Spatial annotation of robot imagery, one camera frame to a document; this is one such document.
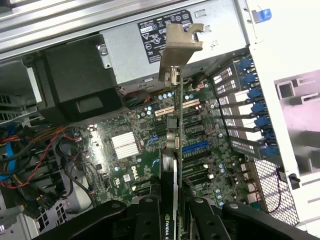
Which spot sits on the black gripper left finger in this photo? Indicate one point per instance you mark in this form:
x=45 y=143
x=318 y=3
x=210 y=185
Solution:
x=147 y=220

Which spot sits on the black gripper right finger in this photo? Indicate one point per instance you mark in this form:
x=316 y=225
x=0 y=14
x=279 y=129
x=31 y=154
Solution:
x=207 y=222

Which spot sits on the green Dell motherboard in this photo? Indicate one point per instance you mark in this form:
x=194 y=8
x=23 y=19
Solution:
x=200 y=175

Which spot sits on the blue expansion slot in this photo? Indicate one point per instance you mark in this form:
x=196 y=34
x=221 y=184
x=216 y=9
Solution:
x=197 y=146

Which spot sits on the silver finned chipset heatsink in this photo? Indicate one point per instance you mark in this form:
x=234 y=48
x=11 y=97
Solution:
x=124 y=145

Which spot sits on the white PCI expansion slot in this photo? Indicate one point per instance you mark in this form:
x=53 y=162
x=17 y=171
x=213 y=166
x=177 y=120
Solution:
x=192 y=103

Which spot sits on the black fan shroud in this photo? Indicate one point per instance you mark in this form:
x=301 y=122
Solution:
x=75 y=75

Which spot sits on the grey power supply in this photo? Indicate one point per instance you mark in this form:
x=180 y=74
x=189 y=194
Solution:
x=130 y=50

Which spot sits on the black and silver PC case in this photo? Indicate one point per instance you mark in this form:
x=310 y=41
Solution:
x=270 y=50

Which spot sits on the blue case release latch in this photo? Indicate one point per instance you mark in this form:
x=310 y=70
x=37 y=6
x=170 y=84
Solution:
x=263 y=15

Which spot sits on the black intrusion switch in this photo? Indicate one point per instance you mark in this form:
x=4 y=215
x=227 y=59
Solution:
x=294 y=180

